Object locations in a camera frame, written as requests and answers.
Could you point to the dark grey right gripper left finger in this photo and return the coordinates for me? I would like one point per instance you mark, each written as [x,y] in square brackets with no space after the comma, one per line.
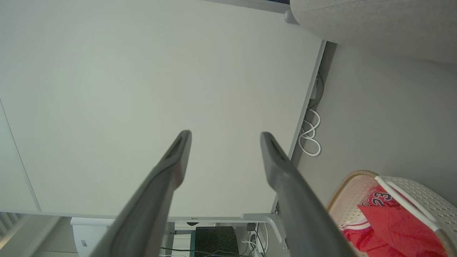
[157,200]

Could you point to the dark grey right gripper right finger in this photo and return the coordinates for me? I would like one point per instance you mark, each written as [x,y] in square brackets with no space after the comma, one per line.
[300,214]

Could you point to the red basketball shorts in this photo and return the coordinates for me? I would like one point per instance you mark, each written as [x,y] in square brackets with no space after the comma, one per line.
[357,237]

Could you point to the red basketball jersey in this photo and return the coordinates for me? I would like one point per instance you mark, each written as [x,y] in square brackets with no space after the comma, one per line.
[403,228]

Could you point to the black box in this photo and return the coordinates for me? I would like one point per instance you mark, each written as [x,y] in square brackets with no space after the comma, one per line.
[216,241]

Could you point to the white cabinet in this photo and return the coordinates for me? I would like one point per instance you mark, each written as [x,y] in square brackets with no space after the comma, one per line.
[87,235]

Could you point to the white perforated laundry basket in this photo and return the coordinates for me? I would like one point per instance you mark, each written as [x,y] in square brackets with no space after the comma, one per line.
[421,194]

